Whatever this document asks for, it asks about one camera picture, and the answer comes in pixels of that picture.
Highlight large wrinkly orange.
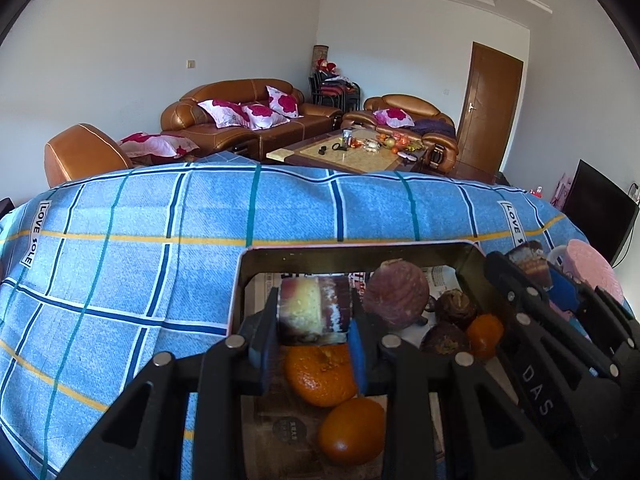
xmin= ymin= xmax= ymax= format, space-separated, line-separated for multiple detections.
xmin=285 ymin=345 xmax=358 ymax=408

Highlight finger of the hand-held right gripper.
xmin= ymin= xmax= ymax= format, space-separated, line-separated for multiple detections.
xmin=486 ymin=252 xmax=616 ymax=378
xmin=547 ymin=270 xmax=640 ymax=356

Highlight brown wooden door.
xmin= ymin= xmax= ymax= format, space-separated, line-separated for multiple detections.
xmin=456 ymin=42 xmax=524 ymax=176

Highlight assorted fruit pile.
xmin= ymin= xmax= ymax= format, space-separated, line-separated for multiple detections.
xmin=352 ymin=130 xmax=426 ymax=153

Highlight white floral pillow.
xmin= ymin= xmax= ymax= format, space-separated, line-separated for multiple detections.
xmin=241 ymin=104 xmax=291 ymax=131
xmin=197 ymin=100 xmax=251 ymax=128
xmin=374 ymin=107 xmax=416 ymax=128
xmin=266 ymin=85 xmax=301 ymax=120

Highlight brown leather armchair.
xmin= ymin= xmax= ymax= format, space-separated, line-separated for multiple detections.
xmin=341 ymin=94 xmax=460 ymax=172

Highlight black television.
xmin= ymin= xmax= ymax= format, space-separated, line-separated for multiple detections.
xmin=562 ymin=159 xmax=640 ymax=267

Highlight purple beetroot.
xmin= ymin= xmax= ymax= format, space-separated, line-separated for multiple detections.
xmin=362 ymin=258 xmax=431 ymax=331

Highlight pink cartoon cup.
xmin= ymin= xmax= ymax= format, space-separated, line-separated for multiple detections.
xmin=546 ymin=239 xmax=626 ymax=306

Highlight pink gift bag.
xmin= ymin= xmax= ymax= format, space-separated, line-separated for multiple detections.
xmin=550 ymin=175 xmax=573 ymax=211

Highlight purple blanket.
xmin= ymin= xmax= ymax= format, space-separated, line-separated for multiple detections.
xmin=412 ymin=117 xmax=456 ymax=137

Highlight smooth orange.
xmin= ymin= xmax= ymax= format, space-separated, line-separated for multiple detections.
xmin=318 ymin=396 xmax=387 ymax=466

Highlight stacked dark chairs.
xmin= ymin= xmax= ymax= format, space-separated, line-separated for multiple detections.
xmin=310 ymin=72 xmax=361 ymax=111

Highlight dark brown water chestnut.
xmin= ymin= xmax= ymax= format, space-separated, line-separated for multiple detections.
xmin=435 ymin=290 xmax=478 ymax=331
xmin=420 ymin=322 xmax=471 ymax=356

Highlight blue plaid cloth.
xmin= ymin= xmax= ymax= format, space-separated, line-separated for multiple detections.
xmin=0 ymin=152 xmax=601 ymax=480

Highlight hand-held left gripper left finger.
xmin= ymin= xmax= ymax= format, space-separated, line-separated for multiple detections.
xmin=57 ymin=287 xmax=281 ymax=480

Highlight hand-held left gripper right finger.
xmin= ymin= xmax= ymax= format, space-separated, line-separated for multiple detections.
xmin=347 ymin=305 xmax=576 ymax=480

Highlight pink tin box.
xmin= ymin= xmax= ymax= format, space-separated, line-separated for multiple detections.
xmin=227 ymin=241 xmax=506 ymax=480

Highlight small orange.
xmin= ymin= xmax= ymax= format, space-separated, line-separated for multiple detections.
xmin=467 ymin=314 xmax=505 ymax=361

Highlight brown leather chair back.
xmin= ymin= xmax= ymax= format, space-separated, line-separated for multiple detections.
xmin=44 ymin=123 xmax=133 ymax=188

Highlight wooden coffee table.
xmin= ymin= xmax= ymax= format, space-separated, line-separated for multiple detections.
xmin=266 ymin=130 xmax=426 ymax=176

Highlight brown leather sofa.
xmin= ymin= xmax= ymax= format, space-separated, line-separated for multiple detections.
xmin=160 ymin=79 xmax=343 ymax=161

